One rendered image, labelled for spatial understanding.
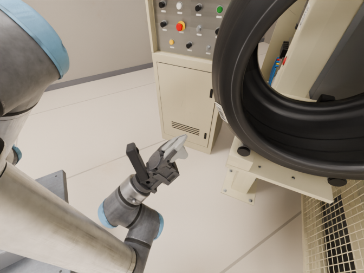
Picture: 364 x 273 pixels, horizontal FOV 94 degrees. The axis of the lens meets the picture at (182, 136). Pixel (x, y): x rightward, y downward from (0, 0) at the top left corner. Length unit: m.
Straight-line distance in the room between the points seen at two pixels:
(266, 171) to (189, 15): 0.96
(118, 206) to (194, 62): 0.98
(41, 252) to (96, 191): 1.34
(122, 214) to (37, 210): 0.32
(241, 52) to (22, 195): 0.43
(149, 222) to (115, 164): 1.20
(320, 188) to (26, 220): 0.80
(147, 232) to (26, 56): 0.54
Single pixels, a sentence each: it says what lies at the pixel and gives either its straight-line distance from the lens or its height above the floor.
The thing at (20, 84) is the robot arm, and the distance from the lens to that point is 0.29.
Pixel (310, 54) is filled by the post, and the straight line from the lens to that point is 0.85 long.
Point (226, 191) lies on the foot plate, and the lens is 1.56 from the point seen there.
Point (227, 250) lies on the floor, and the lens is 1.43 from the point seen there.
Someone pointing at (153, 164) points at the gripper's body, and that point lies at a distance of 0.51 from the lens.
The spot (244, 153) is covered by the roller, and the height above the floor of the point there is 0.90.
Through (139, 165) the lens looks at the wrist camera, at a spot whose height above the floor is 0.96.
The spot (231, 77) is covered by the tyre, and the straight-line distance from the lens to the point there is 0.43.
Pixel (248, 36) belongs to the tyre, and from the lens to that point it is 0.40.
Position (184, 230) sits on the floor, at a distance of 1.42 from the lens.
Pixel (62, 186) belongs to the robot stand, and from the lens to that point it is 1.04.
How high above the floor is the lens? 1.37
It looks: 46 degrees down
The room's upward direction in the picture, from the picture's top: straight up
